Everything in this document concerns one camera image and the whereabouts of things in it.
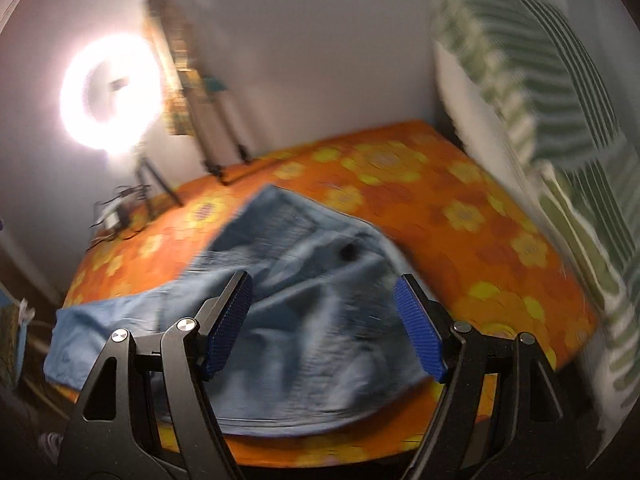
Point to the colourful patterned cloth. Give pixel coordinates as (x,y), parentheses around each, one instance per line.
(167,50)

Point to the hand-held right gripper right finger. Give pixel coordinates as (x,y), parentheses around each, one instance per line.
(417,330)

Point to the leopard print cushion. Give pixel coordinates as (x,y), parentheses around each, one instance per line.
(7,345)

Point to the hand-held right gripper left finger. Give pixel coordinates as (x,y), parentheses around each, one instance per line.
(227,325)

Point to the orange floral bedsheet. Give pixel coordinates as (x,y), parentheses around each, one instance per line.
(450,185)

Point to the blue denim pants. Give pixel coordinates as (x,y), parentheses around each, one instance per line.
(300,285)

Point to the white power adapter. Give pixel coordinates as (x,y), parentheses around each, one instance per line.
(114,219)

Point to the green striped white pillow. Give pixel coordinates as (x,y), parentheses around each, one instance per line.
(575,95)

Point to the blue chair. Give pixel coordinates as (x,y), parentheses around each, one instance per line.
(21,350)

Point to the silver legged tripod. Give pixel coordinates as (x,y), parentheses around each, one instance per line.
(212,150)

